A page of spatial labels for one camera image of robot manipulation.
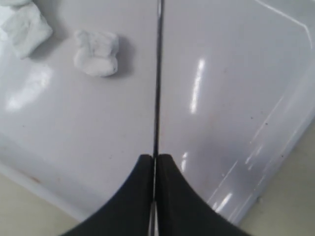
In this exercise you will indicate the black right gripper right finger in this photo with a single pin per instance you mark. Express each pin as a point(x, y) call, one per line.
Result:
point(180, 211)

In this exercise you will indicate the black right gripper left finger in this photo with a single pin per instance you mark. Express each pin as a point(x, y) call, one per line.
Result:
point(127, 213)

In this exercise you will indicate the thin metal skewer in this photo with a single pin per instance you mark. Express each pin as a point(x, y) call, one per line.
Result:
point(159, 51)

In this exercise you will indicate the white marshmallow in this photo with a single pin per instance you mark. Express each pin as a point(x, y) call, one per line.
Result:
point(26, 29)
point(96, 53)

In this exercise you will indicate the white plastic tray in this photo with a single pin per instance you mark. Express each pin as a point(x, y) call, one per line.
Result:
point(237, 92)

